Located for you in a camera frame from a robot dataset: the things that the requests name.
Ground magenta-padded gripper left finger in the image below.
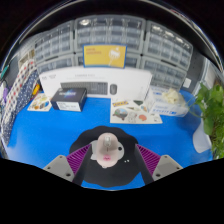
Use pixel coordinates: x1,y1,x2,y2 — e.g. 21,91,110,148
43,143,93,186

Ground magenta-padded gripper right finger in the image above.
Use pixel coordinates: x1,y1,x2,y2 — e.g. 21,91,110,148
134,143,184,185

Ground pink computer mouse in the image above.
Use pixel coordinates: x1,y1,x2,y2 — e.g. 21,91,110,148
90,132,125,169

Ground black cartoon-eyed mouse pad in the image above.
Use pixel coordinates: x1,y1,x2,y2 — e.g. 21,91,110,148
68,125,157,190

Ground sticker sheet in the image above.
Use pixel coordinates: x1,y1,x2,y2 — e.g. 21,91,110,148
109,98,164,125
27,92,53,112

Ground white and blue glove box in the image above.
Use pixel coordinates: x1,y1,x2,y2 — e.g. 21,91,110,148
146,85,190,118

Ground small black labelled box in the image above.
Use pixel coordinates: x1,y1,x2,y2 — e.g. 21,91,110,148
49,87,88,113

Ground green plant in white pot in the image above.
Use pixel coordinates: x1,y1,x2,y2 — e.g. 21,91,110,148
189,82,224,160

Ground long white keyboard box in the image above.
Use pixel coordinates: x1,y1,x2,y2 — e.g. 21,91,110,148
38,66,153,100

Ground small yellow item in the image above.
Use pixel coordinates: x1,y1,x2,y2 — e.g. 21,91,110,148
31,83,41,98

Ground grey small-parts drawer cabinet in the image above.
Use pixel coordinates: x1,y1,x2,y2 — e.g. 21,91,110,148
75,51,143,69
143,20,194,71
33,20,75,64
74,14,147,54
35,54,76,75
139,55,188,91

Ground dotted patterned cloth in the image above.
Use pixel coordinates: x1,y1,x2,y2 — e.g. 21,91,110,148
0,59,39,148

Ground yellow box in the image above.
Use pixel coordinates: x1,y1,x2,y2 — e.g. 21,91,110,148
82,43,128,69

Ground white woven basket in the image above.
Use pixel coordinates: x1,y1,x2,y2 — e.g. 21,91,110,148
18,48,36,71

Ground teal item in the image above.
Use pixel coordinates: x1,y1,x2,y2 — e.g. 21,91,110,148
0,64,10,79

